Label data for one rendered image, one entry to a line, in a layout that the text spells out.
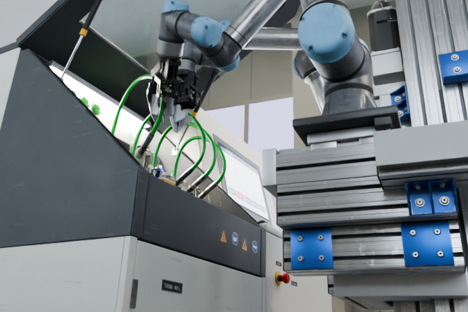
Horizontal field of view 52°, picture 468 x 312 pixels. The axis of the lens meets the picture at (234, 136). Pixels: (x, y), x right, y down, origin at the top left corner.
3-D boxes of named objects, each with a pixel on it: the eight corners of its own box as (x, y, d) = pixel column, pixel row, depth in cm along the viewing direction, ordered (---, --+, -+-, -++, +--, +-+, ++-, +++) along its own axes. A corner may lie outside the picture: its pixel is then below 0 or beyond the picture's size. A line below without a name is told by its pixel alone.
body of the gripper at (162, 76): (157, 100, 136) (161, 58, 132) (148, 90, 143) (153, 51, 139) (182, 101, 139) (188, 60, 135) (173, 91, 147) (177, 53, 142)
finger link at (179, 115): (182, 126, 153) (184, 100, 156) (167, 129, 155) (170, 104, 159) (188, 129, 155) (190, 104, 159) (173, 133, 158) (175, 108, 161)
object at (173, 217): (142, 239, 109) (149, 173, 116) (127, 240, 111) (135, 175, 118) (260, 276, 159) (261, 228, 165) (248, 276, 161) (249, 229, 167)
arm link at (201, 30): (233, 37, 132) (205, 28, 138) (213, 13, 123) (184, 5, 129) (219, 60, 131) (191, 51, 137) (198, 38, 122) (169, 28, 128)
